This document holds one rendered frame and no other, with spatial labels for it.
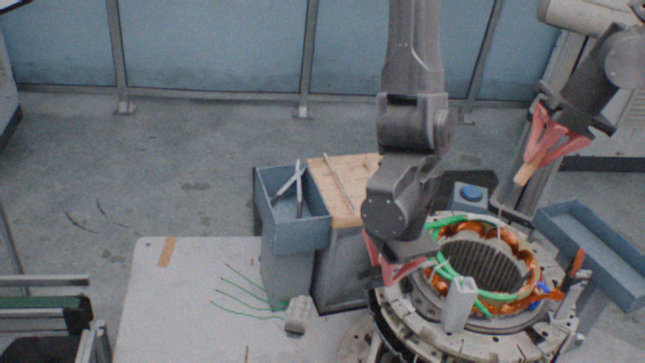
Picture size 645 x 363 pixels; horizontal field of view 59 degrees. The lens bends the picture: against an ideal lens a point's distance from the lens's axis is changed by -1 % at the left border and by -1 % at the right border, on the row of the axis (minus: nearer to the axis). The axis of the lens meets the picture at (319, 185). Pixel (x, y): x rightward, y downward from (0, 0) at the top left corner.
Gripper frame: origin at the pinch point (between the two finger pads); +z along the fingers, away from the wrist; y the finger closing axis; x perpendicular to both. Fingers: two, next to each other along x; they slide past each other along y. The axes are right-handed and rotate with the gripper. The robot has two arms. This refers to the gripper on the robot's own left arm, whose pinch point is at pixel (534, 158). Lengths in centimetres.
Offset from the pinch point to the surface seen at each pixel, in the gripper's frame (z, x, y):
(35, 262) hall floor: 160, 112, -74
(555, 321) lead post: 19.3, -7.1, 16.0
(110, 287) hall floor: 150, 100, -44
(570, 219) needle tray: 17.3, 26.6, 35.7
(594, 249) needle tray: 17.5, 18.0, 37.4
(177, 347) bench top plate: 69, 12, -29
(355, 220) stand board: 31.3, 19.2, -8.8
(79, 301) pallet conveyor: 79, 26, -50
